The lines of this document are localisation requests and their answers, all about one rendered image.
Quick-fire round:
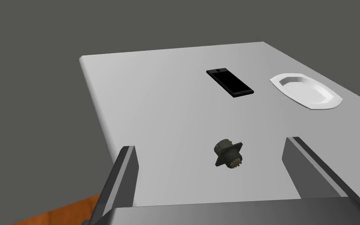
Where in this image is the dark round connector plug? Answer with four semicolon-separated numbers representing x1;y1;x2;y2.
214;139;244;170

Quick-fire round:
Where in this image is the white plate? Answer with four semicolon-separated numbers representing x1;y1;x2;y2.
269;73;344;111

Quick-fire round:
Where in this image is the black phone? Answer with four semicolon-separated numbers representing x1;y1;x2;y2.
206;67;255;98

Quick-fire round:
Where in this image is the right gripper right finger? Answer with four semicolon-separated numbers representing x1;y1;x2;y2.
282;136;360;216

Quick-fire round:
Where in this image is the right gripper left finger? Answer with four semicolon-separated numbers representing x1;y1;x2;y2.
90;145;139;223

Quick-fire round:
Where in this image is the white table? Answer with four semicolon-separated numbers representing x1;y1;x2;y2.
79;41;360;207

